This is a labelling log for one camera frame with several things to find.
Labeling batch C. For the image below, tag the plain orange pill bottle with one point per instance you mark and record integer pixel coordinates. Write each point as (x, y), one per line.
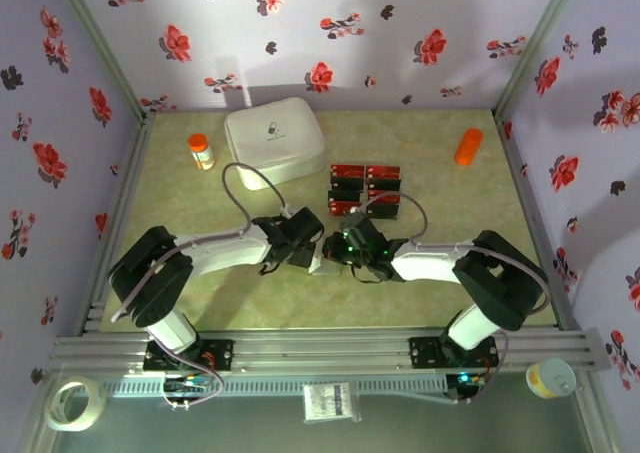
(469, 147)

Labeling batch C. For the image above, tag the clear bag with paper label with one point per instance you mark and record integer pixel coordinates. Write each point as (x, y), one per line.
(332, 402)

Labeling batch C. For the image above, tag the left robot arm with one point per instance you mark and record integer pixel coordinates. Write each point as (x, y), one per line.
(220, 250)

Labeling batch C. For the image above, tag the yellow tub with white lid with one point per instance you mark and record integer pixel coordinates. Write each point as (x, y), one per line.
(550, 378)

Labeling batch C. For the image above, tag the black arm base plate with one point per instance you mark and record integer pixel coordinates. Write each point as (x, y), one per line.
(220, 355)
(425, 353)

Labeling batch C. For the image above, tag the aluminium side rail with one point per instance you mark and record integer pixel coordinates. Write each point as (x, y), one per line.
(131, 173)
(511, 153)

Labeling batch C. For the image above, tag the aluminium front rail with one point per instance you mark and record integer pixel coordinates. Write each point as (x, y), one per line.
(320, 348)

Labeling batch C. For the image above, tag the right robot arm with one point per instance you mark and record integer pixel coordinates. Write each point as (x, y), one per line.
(430, 265)

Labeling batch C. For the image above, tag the clear tape roll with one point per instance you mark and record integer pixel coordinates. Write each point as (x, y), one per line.
(57, 418)

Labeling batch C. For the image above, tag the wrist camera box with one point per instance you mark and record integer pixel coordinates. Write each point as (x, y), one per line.
(354, 222)
(290, 212)

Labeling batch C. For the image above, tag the aluminium frame post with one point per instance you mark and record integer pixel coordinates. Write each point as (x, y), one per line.
(537, 43)
(100, 43)

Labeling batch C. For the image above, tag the red VIP card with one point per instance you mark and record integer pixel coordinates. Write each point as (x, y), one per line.
(383, 172)
(347, 171)
(342, 207)
(392, 200)

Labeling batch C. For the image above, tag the orange labelled pill bottle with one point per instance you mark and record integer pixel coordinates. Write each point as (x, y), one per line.
(201, 155)

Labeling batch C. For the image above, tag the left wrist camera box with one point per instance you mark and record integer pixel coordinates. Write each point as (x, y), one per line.
(290, 212)

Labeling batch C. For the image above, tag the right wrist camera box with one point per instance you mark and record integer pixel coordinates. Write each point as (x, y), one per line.
(354, 222)

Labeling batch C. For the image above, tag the white zip case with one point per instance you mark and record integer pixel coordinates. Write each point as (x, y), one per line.
(272, 138)

